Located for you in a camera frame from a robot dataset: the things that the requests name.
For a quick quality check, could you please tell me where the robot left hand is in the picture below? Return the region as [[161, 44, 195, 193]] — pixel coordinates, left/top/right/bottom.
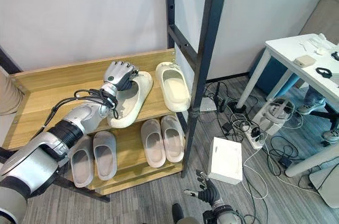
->
[[102, 60, 140, 92]]

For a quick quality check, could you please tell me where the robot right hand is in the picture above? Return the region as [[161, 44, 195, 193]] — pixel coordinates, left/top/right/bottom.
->
[[183, 170, 222, 205]]

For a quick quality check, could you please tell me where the cream foam slipper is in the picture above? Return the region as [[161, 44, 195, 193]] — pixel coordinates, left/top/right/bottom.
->
[[106, 70, 154, 129], [155, 61, 192, 112]]

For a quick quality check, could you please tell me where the wooden shoe rack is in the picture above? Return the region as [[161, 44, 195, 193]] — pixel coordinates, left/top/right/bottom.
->
[[0, 48, 198, 196]]

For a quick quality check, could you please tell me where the person's shoe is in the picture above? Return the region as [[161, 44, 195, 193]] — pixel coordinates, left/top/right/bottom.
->
[[296, 98, 327, 116], [321, 128, 339, 144]]

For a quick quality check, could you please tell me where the white cardboard box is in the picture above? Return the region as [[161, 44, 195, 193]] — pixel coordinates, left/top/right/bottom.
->
[[207, 136, 244, 185]]

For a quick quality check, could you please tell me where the beige foam slipper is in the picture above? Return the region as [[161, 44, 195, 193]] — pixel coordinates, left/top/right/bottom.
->
[[140, 119, 167, 168], [160, 114, 185, 163]]

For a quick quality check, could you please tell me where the black power adapter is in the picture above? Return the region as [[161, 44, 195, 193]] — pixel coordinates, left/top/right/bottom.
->
[[278, 157, 292, 168], [221, 121, 234, 133]]

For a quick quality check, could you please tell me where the white power strip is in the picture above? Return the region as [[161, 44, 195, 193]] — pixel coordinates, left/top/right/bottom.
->
[[240, 124, 266, 150]]

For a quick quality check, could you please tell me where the grey foam slipper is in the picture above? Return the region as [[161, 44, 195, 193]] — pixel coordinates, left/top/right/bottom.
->
[[92, 131, 118, 181], [70, 136, 94, 189]]

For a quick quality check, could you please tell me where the silver flat box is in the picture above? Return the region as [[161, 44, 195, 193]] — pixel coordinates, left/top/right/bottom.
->
[[199, 96, 218, 112]]

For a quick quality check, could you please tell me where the white headset device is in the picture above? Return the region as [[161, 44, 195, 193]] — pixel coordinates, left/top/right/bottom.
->
[[253, 97, 296, 135]]

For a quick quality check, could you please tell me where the beige fabric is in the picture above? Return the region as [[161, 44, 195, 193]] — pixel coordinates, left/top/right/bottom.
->
[[0, 69, 25, 117]]

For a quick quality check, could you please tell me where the grey white base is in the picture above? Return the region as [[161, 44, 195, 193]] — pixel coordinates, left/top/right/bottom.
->
[[308, 165, 339, 209]]

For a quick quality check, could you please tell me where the blue cabinet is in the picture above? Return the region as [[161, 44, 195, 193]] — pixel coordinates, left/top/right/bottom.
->
[[248, 48, 305, 101]]

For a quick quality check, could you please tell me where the black chair leg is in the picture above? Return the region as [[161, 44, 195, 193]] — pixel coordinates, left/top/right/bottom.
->
[[312, 102, 339, 130]]

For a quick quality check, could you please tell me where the person's leg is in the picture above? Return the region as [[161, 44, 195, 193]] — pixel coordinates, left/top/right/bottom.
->
[[303, 85, 325, 103]]

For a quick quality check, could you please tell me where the small beige box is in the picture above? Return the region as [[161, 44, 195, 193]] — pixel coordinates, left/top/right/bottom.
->
[[293, 55, 317, 68]]

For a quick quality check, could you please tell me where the white table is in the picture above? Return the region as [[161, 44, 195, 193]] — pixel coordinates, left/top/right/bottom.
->
[[235, 33, 339, 178]]

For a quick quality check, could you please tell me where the white crumpled cloth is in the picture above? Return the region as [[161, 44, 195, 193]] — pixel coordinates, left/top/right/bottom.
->
[[299, 33, 332, 50]]

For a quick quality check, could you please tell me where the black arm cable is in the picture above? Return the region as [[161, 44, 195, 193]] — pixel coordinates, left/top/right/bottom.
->
[[43, 88, 120, 132]]

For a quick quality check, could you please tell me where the white cable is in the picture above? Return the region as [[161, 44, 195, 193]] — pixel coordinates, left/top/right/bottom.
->
[[242, 149, 269, 200]]

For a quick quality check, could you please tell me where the black floor cable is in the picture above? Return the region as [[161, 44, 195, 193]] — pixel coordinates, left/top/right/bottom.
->
[[262, 133, 302, 177]]

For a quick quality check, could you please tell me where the dark metal bed frame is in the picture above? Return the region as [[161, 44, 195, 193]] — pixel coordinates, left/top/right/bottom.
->
[[164, 0, 231, 180]]

